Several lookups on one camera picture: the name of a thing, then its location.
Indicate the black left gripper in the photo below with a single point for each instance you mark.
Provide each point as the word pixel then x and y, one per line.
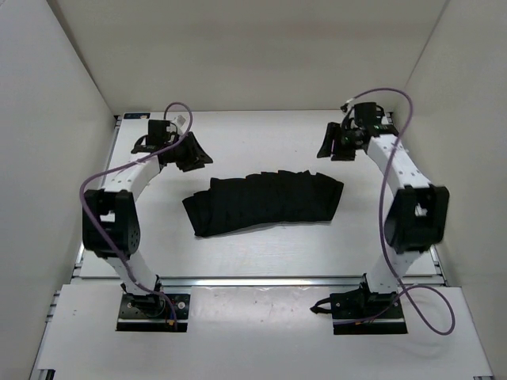
pixel 192 163

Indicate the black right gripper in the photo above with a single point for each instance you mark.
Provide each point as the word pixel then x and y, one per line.
pixel 334 133

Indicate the black pleated skirt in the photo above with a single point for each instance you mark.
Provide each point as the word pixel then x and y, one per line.
pixel 263 198

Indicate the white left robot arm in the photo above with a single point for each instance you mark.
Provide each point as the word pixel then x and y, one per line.
pixel 110 226

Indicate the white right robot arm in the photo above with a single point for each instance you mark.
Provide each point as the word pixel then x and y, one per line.
pixel 416 218

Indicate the left corner label sticker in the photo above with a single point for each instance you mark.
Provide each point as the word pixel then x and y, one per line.
pixel 136 115

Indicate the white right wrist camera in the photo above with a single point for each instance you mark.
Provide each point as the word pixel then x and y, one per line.
pixel 348 105

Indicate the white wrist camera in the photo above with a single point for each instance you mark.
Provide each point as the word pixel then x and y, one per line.
pixel 348 105
pixel 179 121

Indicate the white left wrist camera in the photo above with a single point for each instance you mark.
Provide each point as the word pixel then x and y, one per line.
pixel 179 121

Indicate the aluminium table rail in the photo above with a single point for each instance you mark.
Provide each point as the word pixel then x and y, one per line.
pixel 340 281

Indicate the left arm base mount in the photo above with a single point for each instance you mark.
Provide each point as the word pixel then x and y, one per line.
pixel 143 315

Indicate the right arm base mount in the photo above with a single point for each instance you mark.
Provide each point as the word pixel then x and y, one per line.
pixel 360 312

